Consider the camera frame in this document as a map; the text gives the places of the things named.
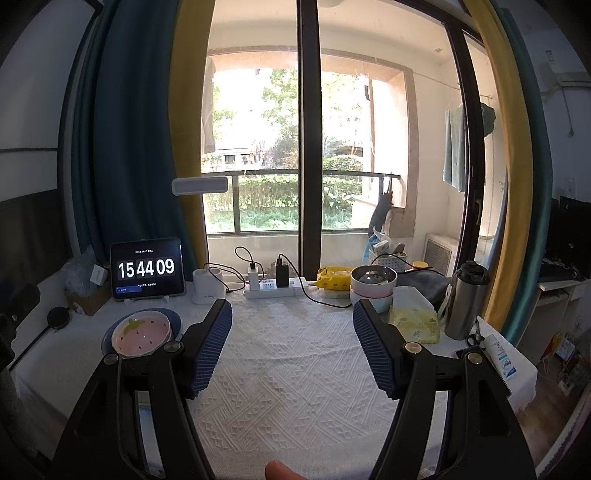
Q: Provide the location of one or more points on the yellow wipes packet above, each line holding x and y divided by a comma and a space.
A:
334, 277

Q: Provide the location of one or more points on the black tablet with clock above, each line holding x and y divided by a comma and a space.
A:
145, 267

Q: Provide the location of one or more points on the black round disc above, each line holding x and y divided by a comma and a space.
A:
59, 318

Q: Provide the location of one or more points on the black charger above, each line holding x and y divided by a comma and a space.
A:
282, 274

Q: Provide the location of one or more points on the pink steel-lined bowl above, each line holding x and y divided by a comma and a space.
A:
364, 290

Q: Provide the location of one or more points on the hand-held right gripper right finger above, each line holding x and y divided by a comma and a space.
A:
376, 350

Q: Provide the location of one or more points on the dark grey hanging cloth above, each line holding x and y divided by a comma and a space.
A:
383, 207

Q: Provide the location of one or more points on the white power strip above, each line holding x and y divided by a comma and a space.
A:
277, 292

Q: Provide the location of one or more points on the pale green hanging towel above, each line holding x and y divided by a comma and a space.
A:
455, 147

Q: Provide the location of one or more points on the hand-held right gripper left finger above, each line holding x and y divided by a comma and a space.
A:
210, 350

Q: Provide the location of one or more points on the white plastic basket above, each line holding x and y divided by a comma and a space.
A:
390, 264

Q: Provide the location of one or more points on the white tube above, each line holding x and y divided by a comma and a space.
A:
501, 357

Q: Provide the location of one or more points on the black keyboard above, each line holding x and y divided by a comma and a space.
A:
558, 273

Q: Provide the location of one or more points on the person's right hand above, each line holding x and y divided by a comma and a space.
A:
281, 471

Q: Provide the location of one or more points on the outdoor air conditioner unit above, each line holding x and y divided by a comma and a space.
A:
441, 256

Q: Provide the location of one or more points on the blue plastic bag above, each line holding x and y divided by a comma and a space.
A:
369, 249

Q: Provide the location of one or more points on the white textured tablecloth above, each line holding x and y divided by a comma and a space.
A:
286, 369

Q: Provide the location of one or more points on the pink strawberry bowl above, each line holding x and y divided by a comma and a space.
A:
141, 334

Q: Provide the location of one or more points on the small white box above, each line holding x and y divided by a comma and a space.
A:
100, 275

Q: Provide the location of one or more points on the dark window frame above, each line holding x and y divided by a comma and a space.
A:
308, 138

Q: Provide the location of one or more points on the white computer desk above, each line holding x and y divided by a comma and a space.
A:
554, 318

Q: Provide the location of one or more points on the cardboard box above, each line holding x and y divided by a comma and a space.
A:
87, 302

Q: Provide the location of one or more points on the white desk lamp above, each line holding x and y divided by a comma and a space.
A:
198, 186

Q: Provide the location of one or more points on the large blue plate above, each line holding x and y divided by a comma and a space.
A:
176, 323

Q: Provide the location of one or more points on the black computer monitor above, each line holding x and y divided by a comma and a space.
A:
570, 230

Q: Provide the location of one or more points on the light blue bowl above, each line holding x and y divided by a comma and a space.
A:
384, 304

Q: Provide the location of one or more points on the balcony railing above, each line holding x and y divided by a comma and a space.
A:
277, 173

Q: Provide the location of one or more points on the white wipes packet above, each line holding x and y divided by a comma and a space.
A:
334, 294

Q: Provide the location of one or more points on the clear plastic bag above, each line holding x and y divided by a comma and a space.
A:
78, 272

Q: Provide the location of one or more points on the green hanging cloth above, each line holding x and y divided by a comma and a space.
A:
487, 117

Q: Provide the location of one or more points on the teal curtain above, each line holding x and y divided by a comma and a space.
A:
535, 207
129, 138

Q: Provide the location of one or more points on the steel thermos bottle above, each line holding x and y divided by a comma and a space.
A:
466, 304

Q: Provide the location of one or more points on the yellow tissue pack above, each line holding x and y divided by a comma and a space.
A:
413, 318

